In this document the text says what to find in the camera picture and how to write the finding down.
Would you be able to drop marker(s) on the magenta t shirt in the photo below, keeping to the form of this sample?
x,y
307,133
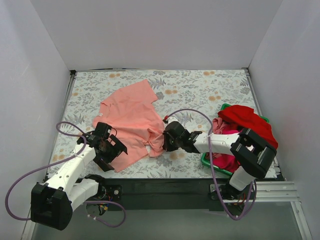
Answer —
x,y
225,161

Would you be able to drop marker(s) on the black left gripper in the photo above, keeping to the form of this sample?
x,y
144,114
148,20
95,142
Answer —
x,y
113,152

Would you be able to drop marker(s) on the floral patterned table mat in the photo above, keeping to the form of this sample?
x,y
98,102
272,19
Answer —
x,y
193,96

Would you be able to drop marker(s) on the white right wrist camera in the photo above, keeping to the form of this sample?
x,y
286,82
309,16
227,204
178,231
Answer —
x,y
169,119

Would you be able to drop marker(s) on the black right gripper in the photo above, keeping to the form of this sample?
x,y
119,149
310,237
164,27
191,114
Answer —
x,y
167,139

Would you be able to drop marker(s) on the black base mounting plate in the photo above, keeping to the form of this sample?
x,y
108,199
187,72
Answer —
x,y
159,193

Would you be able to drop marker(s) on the green plastic basket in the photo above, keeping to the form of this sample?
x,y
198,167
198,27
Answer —
x,y
233,126

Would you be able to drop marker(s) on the salmon pink t shirt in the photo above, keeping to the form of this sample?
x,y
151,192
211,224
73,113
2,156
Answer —
x,y
130,112

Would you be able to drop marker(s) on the red t shirt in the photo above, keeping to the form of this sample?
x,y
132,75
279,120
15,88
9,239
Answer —
x,y
245,117

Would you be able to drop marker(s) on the dusty pink t shirt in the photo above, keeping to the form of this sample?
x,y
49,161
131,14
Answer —
x,y
219,125

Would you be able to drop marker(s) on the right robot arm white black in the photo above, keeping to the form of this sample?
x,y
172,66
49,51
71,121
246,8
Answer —
x,y
254,153

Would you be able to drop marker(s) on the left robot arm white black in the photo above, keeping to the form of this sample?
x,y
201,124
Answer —
x,y
54,201

